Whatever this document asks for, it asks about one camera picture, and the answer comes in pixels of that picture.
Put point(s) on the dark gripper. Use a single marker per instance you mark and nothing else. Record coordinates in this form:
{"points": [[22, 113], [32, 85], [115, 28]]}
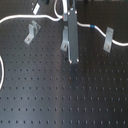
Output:
{"points": [[72, 32]]}

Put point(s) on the middle metal cable clip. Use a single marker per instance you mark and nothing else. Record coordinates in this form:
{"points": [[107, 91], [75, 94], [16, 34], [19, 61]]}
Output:
{"points": [[65, 40]]}

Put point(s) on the left metal cable clip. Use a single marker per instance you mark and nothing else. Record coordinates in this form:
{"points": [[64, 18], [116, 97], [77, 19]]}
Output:
{"points": [[34, 28]]}

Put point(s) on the right metal cable clip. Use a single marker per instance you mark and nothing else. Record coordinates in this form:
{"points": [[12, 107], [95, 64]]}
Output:
{"points": [[108, 39]]}

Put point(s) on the metal cable clip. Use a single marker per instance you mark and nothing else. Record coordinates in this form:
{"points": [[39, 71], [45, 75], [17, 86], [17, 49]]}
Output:
{"points": [[34, 28], [65, 40], [108, 39]]}

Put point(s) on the top left metal clip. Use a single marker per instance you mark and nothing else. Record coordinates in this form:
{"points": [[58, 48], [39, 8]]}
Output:
{"points": [[36, 8]]}

